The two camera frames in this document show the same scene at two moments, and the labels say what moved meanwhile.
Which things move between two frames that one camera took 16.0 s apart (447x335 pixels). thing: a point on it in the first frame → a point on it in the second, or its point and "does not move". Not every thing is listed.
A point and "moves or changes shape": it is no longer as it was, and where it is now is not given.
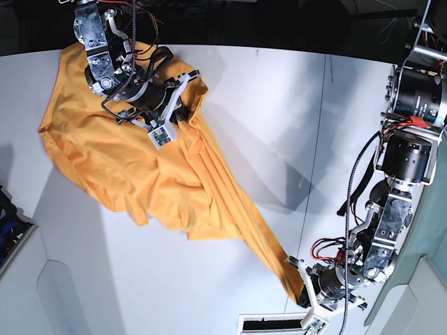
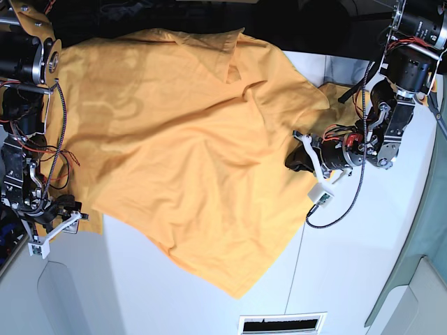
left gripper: (147, 93) → (63, 204)
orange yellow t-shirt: (110, 157) moves or changes shape
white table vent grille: (271, 324) does not move
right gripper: (327, 282) → (335, 153)
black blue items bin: (15, 227) does not move
